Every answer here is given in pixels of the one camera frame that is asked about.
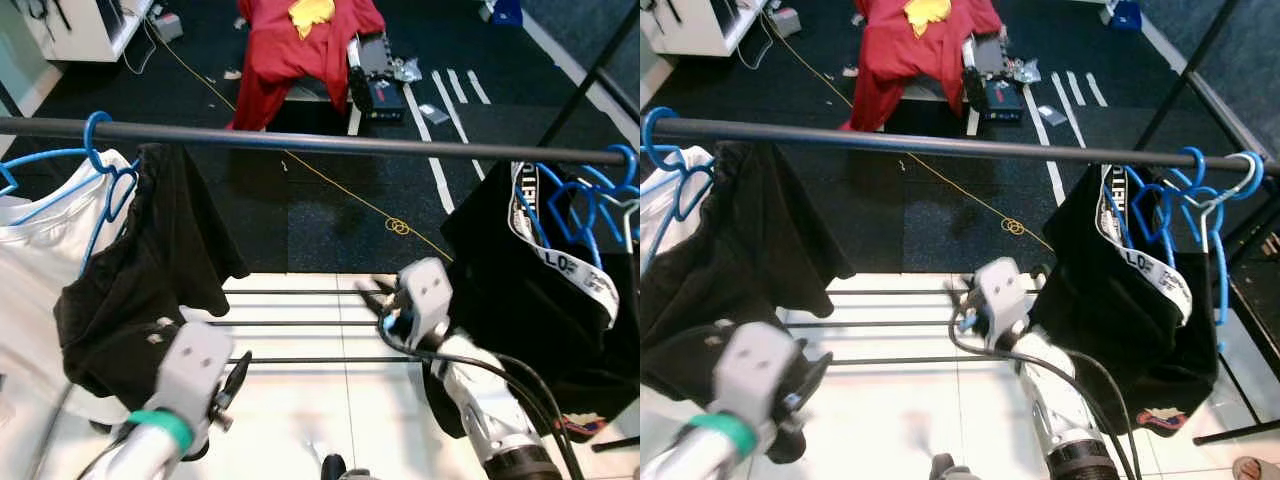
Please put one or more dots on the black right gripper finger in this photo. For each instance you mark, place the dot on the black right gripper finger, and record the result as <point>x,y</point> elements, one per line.
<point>963,288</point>
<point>383,306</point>
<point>966,307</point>
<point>378,286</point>

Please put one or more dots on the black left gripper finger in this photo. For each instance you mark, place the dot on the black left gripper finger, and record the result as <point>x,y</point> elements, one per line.
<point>238,380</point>
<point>812,380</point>

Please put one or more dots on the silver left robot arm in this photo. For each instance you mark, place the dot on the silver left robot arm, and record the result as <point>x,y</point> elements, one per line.
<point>690,455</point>
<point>130,455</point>

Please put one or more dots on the green tape wrist band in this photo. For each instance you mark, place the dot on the green tape wrist band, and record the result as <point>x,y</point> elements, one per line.
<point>160,428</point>
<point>725,432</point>

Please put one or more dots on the black rack bottom shelf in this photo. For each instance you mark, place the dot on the black rack bottom shelf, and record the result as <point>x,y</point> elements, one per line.
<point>880,322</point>
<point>300,323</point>

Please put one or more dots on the black shirt with white print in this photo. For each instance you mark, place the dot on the black shirt with white print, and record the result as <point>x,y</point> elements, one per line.
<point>520,330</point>
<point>1110,330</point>

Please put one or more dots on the grey robot right foot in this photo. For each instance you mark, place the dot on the grey robot right foot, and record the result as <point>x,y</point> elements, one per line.
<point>335,468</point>
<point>945,468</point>

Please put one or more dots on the long white floor tape strip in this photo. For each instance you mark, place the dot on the long white floor tape strip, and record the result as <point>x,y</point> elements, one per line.
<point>418,115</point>
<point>1033,115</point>

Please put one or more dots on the black equipment case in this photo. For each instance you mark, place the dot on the black equipment case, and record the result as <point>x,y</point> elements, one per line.
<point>993,90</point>
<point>378,90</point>

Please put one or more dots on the crumpled silver foil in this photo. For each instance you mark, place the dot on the crumpled silver foil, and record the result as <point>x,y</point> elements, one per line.
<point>408,70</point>
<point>1026,72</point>

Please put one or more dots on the red draped cloth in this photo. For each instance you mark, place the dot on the red draped cloth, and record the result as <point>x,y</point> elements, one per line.
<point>900,70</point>
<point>290,70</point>

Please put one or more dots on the yellow cloth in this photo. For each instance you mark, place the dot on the yellow cloth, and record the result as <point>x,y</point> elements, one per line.
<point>312,15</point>
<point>927,15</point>

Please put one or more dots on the black side table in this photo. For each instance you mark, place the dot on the black side table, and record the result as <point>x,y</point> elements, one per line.
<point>1255,300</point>

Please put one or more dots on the small blue box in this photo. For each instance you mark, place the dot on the small blue box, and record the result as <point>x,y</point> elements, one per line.
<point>1124,12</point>
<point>506,10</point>

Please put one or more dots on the small grey adapter box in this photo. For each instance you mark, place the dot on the small grey adapter box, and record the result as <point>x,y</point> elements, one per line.
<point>167,27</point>
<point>785,22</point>

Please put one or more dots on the person's foot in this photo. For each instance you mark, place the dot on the person's foot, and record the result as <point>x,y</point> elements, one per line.
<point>1258,468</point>

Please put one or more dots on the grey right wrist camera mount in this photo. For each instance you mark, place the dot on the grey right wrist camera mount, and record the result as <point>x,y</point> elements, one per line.
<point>1000,300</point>
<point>425,300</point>

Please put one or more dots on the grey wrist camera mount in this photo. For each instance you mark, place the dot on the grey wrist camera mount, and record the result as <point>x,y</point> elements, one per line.
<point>425,300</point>
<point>1000,300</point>
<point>760,370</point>
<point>195,365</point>

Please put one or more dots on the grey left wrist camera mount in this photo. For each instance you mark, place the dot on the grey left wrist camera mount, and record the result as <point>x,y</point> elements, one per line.
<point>760,370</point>
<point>195,365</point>

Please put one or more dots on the black rack top rail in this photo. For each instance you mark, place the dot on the black rack top rail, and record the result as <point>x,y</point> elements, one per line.
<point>900,143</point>
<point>300,140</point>

